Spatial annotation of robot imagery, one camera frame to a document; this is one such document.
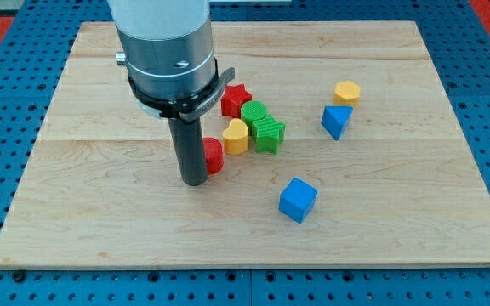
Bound green cylinder block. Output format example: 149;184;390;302
240;100;267;130

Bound yellow hexagon block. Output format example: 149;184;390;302
333;81;361;107

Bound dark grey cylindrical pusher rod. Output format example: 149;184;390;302
168;119;208;186

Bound blue cube block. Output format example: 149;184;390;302
278;178;318;224

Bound blue triangle block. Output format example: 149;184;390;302
321;105;354;141

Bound red star block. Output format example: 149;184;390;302
221;83;253;118

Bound red cylinder block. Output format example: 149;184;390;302
202;137;224;175

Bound light wooden board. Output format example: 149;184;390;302
0;21;490;270

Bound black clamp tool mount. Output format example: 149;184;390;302
128;67;235;122

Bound green star block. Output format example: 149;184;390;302
252;115;286;154

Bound yellow heart block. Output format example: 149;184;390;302
222;118;249;155

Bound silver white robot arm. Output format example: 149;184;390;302
108;0;235;186

